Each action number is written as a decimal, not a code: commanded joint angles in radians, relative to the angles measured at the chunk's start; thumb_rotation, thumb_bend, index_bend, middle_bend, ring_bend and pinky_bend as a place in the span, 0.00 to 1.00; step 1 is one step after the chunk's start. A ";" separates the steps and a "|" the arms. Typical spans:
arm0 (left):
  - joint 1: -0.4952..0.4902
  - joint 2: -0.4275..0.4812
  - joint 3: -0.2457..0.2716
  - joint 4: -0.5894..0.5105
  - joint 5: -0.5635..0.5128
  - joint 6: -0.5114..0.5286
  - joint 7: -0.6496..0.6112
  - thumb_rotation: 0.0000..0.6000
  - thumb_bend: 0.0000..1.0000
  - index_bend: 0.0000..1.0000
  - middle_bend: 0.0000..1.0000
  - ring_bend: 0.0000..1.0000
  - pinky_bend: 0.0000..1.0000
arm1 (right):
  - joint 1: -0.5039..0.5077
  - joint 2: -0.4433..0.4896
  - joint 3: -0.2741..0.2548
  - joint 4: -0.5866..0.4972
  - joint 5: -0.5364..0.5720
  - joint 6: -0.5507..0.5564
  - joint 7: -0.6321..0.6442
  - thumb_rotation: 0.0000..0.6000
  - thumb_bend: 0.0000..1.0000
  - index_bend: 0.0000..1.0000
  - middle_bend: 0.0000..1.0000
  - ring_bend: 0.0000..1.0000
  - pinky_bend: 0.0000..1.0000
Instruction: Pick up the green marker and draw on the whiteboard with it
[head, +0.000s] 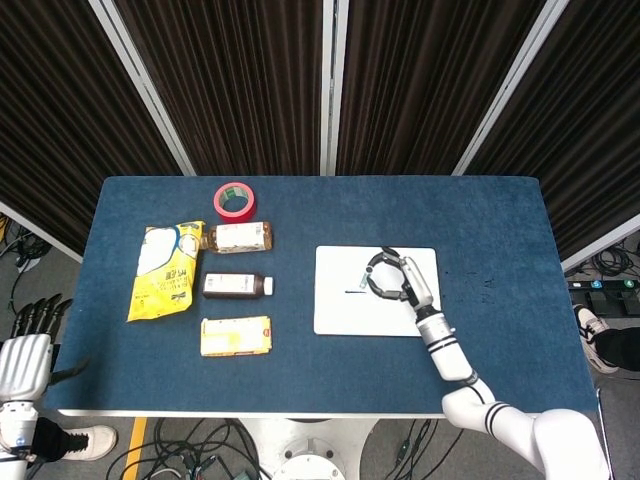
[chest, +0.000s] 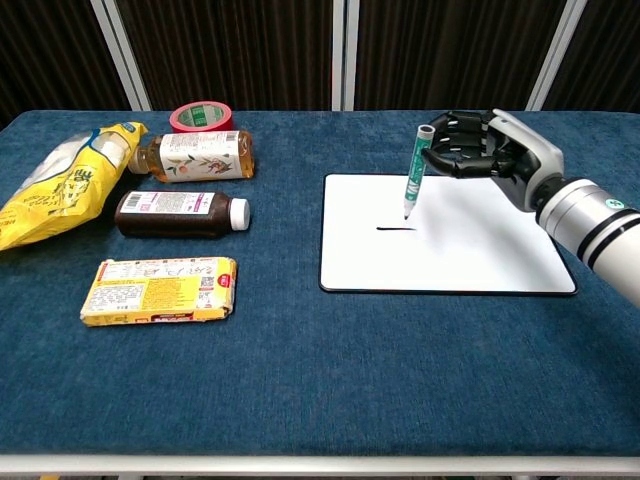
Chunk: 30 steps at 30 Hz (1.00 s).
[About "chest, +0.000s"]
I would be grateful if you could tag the white partition post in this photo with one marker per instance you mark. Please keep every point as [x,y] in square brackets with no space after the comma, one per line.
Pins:
[555,55]
[337,50]
[121,55]

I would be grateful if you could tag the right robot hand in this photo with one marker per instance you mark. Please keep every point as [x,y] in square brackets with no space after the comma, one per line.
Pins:
[520,150]

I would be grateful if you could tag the red tape roll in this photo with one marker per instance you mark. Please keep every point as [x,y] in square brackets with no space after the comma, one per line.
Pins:
[200,120]

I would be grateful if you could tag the yellow snack bag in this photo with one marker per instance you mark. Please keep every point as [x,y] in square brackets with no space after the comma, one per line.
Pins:
[65,195]

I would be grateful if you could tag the white rectangular board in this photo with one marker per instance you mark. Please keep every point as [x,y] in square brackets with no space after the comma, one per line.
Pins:
[450,260]

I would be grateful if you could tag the amber tea bottle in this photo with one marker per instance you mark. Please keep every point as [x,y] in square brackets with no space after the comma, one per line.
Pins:
[200,157]

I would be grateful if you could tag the yellow food box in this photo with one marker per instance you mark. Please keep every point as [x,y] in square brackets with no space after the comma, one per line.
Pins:
[160,292]

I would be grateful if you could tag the dark corrugated partition panel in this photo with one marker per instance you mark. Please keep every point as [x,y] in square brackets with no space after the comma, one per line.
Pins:
[445,50]
[235,50]
[610,50]
[45,50]

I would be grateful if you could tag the blue table cloth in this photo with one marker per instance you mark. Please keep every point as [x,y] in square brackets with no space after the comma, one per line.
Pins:
[300,375]

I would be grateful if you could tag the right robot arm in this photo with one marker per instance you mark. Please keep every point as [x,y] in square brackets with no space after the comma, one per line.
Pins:
[595,225]

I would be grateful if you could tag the dark brown bottle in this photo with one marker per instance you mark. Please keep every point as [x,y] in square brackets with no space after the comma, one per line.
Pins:
[175,215]

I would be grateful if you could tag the green marker pen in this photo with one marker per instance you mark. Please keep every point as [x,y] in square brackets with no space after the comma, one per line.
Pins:
[415,175]

